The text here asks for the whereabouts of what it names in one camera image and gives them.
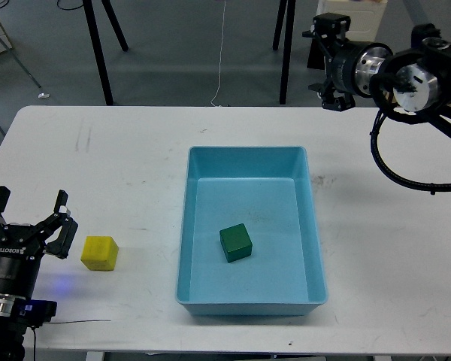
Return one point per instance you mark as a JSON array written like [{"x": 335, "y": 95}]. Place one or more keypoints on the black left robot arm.
[{"x": 12, "y": 330}]

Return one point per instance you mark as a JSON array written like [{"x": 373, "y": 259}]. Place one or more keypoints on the yellow cube block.
[{"x": 99, "y": 253}]

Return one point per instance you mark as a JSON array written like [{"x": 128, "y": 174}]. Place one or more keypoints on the green cube block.
[{"x": 236, "y": 242}]

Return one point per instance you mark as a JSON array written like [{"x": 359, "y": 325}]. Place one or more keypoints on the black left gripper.
[{"x": 22, "y": 246}]

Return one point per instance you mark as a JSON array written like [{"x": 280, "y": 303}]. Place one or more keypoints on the light blue plastic bin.
[{"x": 268, "y": 189}]

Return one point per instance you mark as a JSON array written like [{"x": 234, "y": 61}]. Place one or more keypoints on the black storage box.
[{"x": 316, "y": 57}]

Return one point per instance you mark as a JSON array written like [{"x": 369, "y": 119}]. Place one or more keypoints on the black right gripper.
[{"x": 342, "y": 58}]

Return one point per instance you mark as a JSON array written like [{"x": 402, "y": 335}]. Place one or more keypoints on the black trestle leg right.
[{"x": 284, "y": 28}]

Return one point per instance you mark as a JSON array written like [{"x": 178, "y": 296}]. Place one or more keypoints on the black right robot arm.
[{"x": 377, "y": 68}]

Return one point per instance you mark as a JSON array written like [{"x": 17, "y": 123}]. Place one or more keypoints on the white storage box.
[{"x": 365, "y": 16}]

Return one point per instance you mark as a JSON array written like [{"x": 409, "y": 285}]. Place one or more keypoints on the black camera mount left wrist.
[{"x": 34, "y": 313}]

